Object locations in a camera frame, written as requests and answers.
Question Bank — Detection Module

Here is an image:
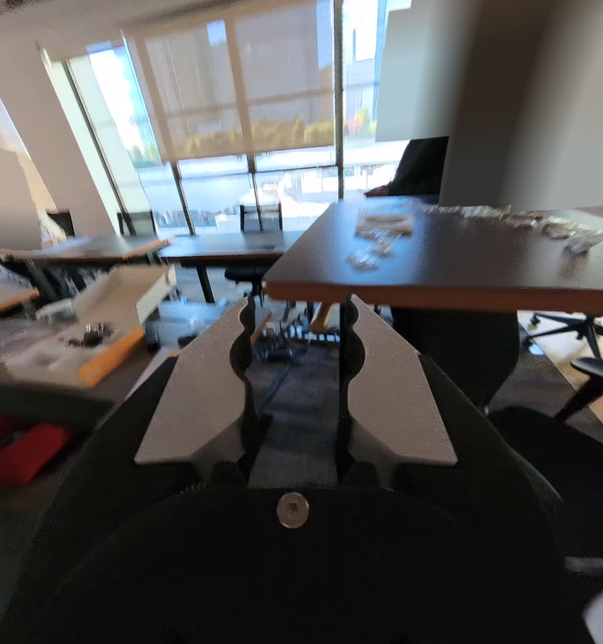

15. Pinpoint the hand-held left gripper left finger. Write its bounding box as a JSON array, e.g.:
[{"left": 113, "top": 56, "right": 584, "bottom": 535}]
[{"left": 133, "top": 297, "right": 258, "bottom": 486}]

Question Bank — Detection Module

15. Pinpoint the white foam-lined kit box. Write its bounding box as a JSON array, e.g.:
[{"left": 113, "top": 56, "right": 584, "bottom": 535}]
[{"left": 5, "top": 264, "right": 177, "bottom": 389}]

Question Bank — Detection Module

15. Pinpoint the crumpled clear plastic bag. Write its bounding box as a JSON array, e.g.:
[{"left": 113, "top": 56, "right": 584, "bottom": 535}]
[
  {"left": 347, "top": 241, "right": 400, "bottom": 271},
  {"left": 540, "top": 215, "right": 603, "bottom": 256}
]

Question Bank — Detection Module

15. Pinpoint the white power strip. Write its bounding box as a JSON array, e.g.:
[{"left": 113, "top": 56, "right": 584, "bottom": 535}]
[{"left": 261, "top": 322, "right": 342, "bottom": 349}]

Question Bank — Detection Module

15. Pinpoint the dark desk with wooden edge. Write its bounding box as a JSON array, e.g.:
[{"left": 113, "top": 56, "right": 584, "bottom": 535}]
[{"left": 0, "top": 234, "right": 174, "bottom": 265}]

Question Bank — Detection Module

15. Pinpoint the large glass window wall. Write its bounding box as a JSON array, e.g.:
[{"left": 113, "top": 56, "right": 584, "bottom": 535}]
[{"left": 67, "top": 0, "right": 413, "bottom": 237}]

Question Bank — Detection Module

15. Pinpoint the black office chair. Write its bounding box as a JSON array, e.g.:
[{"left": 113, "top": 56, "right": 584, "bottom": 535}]
[
  {"left": 488, "top": 356, "right": 603, "bottom": 559},
  {"left": 224, "top": 263, "right": 268, "bottom": 303}
]

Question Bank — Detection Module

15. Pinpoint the red bag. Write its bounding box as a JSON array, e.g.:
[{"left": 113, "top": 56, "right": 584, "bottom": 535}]
[{"left": 0, "top": 415, "right": 75, "bottom": 488}]

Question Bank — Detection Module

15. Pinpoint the dark desk with black legs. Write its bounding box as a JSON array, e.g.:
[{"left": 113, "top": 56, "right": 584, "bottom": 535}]
[{"left": 158, "top": 230, "right": 307, "bottom": 303}]

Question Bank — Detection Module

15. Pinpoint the beige roller blind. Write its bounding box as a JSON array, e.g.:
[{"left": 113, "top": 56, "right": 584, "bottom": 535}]
[{"left": 143, "top": 2, "right": 336, "bottom": 163}]

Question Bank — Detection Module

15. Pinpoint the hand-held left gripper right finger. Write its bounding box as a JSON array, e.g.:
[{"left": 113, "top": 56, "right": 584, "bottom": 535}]
[{"left": 337, "top": 294, "right": 458, "bottom": 486}]

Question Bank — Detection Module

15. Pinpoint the black mesh chair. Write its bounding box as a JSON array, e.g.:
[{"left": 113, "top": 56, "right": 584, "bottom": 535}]
[{"left": 238, "top": 203, "right": 283, "bottom": 233}]

